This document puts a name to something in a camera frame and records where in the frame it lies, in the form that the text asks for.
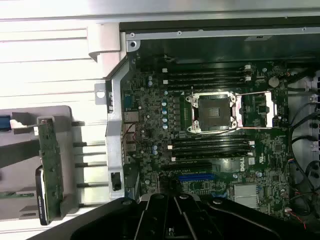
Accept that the silver chipset heatsink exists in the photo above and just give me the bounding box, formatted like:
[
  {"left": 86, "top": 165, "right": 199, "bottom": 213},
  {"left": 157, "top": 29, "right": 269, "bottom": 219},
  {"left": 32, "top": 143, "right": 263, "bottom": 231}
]
[{"left": 233, "top": 184, "right": 260, "bottom": 209}]

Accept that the black RAM slot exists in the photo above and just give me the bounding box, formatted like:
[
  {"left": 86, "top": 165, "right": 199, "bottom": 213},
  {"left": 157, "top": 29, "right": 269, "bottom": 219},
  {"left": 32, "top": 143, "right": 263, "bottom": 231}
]
[
  {"left": 162, "top": 76, "right": 253, "bottom": 86},
  {"left": 170, "top": 151, "right": 255, "bottom": 162},
  {"left": 161, "top": 65, "right": 252, "bottom": 75},
  {"left": 167, "top": 140, "right": 255, "bottom": 151}
]

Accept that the black wire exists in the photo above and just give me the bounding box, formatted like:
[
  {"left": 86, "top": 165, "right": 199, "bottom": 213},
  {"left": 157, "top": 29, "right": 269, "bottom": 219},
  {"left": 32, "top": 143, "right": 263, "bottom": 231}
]
[{"left": 287, "top": 99, "right": 320, "bottom": 176}]

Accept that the green motherboard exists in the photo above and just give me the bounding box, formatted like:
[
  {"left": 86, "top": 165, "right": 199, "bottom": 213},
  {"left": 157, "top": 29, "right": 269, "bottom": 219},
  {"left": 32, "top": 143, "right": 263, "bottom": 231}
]
[{"left": 121, "top": 59, "right": 292, "bottom": 221}]

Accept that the open grey PC case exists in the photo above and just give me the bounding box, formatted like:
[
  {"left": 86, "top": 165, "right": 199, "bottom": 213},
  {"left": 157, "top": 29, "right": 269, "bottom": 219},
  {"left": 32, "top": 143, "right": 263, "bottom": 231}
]
[{"left": 94, "top": 6, "right": 320, "bottom": 232}]

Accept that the blue expansion slot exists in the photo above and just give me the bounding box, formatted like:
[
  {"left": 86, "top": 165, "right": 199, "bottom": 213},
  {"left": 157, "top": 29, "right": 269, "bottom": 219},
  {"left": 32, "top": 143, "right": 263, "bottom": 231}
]
[{"left": 178, "top": 174, "right": 216, "bottom": 183}]

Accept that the metal socket cover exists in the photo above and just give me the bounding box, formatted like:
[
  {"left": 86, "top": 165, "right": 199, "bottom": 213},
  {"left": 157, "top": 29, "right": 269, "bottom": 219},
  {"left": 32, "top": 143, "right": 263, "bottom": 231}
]
[{"left": 237, "top": 91, "right": 278, "bottom": 129}]

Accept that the hard disk with blue rails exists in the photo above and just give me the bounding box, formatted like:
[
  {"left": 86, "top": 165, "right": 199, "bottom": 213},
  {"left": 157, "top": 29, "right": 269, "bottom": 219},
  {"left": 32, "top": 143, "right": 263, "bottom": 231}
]
[{"left": 0, "top": 114, "right": 13, "bottom": 132}]

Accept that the CPU socket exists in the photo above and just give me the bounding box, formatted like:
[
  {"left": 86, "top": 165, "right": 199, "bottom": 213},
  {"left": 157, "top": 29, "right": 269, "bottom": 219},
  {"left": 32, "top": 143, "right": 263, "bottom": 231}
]
[{"left": 186, "top": 91, "right": 238, "bottom": 133}]

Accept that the grey parts rack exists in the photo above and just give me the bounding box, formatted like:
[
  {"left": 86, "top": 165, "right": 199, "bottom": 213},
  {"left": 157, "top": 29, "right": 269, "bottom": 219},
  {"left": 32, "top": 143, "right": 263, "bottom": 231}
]
[{"left": 0, "top": 104, "right": 86, "bottom": 222}]

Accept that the black expansion slot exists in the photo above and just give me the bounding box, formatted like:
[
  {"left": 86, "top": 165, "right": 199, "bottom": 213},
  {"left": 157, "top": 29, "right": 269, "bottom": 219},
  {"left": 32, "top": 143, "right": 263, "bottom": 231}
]
[{"left": 161, "top": 162, "right": 213, "bottom": 172}]

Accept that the green RAM stick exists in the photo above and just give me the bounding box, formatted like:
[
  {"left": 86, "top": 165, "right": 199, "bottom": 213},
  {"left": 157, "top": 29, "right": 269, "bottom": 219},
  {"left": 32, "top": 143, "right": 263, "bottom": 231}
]
[{"left": 0, "top": 191, "right": 35, "bottom": 200}]

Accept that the grey case corner bracket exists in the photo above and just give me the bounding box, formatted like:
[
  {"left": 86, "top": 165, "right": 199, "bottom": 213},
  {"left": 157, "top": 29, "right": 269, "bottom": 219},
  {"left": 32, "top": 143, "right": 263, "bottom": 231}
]
[{"left": 87, "top": 23, "right": 121, "bottom": 63}]

